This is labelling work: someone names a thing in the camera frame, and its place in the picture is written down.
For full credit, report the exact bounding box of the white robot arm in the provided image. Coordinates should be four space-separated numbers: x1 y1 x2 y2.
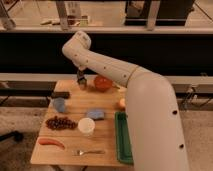
62 31 189 171

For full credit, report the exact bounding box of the white plastic cup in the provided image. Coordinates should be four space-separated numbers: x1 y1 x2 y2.
78 118 95 136

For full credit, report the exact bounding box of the orange bowl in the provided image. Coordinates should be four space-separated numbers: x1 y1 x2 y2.
94 75 112 92

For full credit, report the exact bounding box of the wooden cutting board table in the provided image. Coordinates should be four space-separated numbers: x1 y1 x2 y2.
31 80 127 167

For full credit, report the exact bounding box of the bunch of red grapes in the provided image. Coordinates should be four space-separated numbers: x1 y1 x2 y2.
46 116 77 130

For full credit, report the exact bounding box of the orange carrot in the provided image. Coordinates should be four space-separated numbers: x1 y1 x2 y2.
38 138 65 150

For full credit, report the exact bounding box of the green tray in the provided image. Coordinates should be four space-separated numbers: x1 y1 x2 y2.
115 112 133 165

